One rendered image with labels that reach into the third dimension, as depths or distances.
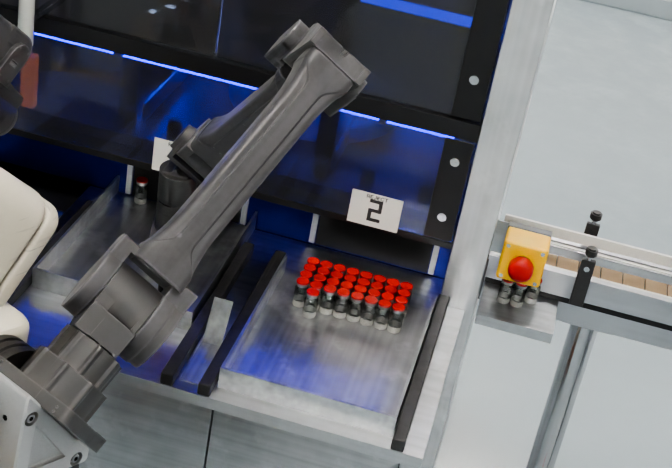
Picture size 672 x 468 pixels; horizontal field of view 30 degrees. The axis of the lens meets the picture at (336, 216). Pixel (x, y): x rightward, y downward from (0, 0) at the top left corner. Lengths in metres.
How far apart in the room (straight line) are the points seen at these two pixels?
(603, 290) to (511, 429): 1.22
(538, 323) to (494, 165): 0.30
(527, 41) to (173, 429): 1.01
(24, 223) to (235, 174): 0.22
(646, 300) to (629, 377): 1.51
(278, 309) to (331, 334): 0.10
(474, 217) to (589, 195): 2.61
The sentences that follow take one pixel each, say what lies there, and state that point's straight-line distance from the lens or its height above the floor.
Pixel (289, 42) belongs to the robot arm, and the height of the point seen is 1.45.
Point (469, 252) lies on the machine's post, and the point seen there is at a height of 0.99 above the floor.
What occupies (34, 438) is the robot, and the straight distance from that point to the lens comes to 1.27.
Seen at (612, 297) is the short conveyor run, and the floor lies 0.91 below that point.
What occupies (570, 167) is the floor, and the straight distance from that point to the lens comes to 4.78.
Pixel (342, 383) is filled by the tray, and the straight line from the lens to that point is 1.87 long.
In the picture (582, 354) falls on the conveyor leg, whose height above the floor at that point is 0.76.
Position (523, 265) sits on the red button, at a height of 1.01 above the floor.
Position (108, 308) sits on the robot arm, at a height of 1.26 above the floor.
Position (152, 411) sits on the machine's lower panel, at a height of 0.49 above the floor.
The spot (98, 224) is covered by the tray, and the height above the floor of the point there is 0.88.
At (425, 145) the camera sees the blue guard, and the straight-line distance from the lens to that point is 1.97.
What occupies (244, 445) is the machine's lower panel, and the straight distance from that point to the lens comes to 2.37.
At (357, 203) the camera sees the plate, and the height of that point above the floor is 1.03.
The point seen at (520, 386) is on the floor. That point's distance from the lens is 3.50.
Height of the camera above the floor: 2.00
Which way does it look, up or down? 29 degrees down
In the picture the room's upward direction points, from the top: 11 degrees clockwise
